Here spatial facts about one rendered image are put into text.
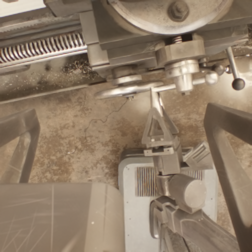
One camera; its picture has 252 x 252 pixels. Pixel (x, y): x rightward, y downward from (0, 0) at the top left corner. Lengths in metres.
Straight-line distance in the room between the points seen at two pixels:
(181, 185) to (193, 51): 0.26
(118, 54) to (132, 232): 1.00
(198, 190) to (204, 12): 0.33
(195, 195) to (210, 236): 0.08
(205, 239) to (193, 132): 1.01
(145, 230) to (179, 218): 0.77
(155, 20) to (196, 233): 0.41
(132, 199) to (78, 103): 0.64
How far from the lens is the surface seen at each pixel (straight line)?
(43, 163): 1.49
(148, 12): 0.42
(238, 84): 0.76
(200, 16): 0.44
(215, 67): 0.60
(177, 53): 0.46
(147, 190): 1.18
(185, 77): 0.48
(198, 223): 0.50
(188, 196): 0.47
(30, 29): 0.77
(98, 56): 0.56
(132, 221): 1.25
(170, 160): 0.50
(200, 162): 0.50
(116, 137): 1.36
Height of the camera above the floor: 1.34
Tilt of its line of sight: 84 degrees down
